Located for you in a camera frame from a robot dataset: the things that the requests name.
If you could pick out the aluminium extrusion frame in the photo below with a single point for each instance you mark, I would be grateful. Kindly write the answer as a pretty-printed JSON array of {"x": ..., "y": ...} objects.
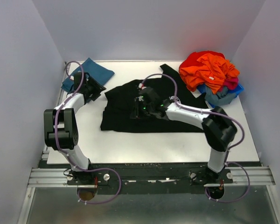
[{"x": 55, "y": 202}]

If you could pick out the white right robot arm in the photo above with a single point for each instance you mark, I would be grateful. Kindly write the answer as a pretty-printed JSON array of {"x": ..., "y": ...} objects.
[{"x": 218, "y": 128}]

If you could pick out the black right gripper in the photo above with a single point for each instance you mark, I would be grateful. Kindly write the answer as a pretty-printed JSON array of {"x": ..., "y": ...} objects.
[{"x": 136, "y": 112}]

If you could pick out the blue plastic bin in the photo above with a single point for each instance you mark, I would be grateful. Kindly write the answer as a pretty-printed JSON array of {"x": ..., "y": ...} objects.
[{"x": 237, "y": 90}]

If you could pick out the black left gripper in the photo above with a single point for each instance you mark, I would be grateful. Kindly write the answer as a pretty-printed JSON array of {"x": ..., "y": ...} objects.
[{"x": 98, "y": 88}]

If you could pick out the teal t-shirt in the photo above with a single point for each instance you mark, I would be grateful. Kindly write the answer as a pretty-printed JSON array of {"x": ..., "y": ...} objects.
[{"x": 91, "y": 69}]

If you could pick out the orange t-shirt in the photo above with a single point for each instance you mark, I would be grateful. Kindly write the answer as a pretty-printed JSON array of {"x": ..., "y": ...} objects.
[{"x": 213, "y": 73}]

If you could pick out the black floral print t-shirt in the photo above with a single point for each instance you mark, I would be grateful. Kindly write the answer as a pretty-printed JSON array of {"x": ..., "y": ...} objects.
[{"x": 119, "y": 108}]

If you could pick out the grey-teal t-shirt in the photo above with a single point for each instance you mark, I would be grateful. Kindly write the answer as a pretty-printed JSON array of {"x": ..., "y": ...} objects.
[{"x": 221, "y": 98}]

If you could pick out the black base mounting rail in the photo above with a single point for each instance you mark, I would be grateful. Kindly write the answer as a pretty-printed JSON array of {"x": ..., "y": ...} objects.
[{"x": 135, "y": 178}]

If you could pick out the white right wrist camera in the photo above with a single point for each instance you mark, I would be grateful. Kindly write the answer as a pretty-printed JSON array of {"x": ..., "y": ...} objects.
[{"x": 141, "y": 86}]

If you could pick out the red t-shirt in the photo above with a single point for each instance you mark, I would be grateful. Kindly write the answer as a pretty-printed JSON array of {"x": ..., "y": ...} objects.
[{"x": 192, "y": 59}]

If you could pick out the magenta t-shirt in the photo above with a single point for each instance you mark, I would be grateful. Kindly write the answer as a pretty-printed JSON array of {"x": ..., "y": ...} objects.
[{"x": 230, "y": 83}]

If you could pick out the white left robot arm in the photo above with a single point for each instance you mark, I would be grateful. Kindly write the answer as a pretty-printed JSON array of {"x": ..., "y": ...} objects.
[{"x": 60, "y": 124}]

